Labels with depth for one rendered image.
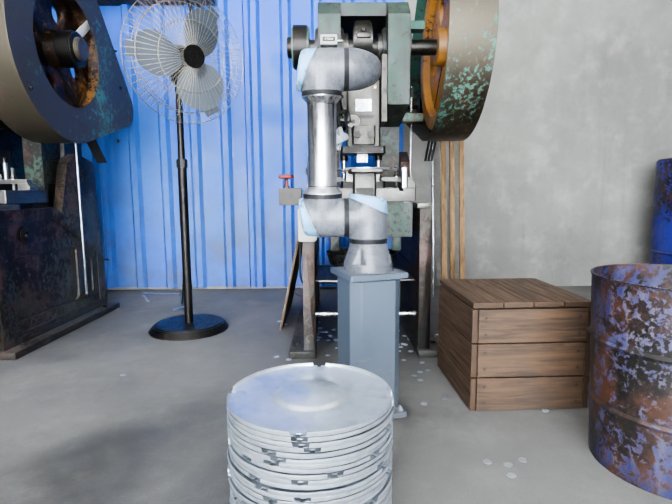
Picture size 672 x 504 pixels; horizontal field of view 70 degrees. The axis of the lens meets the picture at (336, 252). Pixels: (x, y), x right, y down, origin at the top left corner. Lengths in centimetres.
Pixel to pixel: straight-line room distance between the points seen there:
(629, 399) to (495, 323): 42
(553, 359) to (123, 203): 291
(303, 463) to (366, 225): 80
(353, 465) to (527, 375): 95
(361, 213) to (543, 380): 78
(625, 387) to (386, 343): 61
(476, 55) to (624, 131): 216
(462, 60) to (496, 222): 182
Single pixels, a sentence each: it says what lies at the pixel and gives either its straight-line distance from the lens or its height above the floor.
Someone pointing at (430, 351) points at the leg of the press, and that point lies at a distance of 206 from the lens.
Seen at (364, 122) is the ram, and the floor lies 99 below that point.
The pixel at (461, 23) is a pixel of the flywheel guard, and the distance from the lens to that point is 198.
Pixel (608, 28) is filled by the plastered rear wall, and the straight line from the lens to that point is 403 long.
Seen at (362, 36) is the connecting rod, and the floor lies 135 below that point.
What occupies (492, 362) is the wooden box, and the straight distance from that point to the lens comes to 159.
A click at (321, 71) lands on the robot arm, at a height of 102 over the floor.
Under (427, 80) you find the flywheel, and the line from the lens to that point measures 262.
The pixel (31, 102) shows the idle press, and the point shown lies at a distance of 230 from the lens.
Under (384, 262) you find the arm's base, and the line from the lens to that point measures 141.
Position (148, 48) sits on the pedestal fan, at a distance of 239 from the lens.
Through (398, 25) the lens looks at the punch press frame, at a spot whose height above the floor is 138.
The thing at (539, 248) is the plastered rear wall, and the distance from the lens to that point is 372.
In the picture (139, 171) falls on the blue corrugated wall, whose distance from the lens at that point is 359.
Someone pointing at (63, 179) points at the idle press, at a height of 76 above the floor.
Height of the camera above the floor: 69
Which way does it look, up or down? 7 degrees down
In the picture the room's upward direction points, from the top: straight up
